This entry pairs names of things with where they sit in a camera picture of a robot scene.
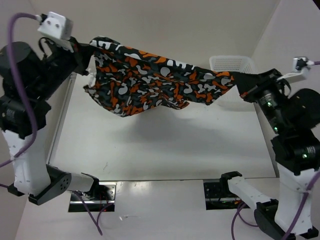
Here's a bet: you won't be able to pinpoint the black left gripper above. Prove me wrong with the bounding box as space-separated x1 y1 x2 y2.
34 34 95 101

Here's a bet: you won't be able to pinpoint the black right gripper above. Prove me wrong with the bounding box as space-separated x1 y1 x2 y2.
233 66 289 132

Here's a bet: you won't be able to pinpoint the orange grey camouflage shorts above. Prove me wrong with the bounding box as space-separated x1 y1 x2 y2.
82 36 238 118

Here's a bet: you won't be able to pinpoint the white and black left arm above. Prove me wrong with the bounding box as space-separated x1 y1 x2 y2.
0 37 101 206

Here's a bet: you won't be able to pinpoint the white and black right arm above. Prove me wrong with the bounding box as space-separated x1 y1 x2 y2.
219 69 320 240

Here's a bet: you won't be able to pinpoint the white perforated plastic basket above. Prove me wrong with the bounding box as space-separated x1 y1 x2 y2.
209 55 258 112

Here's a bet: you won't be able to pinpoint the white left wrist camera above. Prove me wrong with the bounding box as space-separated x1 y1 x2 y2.
37 11 74 40

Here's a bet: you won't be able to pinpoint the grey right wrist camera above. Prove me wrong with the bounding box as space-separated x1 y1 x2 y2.
277 56 314 84

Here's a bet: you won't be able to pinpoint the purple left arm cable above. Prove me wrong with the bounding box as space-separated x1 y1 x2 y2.
0 12 43 191

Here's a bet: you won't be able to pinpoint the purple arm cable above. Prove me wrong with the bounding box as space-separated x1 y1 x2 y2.
0 12 43 191
230 59 320 240

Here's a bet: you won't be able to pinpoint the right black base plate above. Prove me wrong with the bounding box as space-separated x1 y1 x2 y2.
203 179 243 210

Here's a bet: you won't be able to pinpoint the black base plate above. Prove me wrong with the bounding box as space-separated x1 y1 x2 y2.
68 181 117 213
203 179 243 210

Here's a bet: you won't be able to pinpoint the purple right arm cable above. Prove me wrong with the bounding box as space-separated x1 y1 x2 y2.
230 59 320 240

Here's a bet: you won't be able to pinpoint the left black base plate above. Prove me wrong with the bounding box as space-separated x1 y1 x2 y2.
68 181 117 213

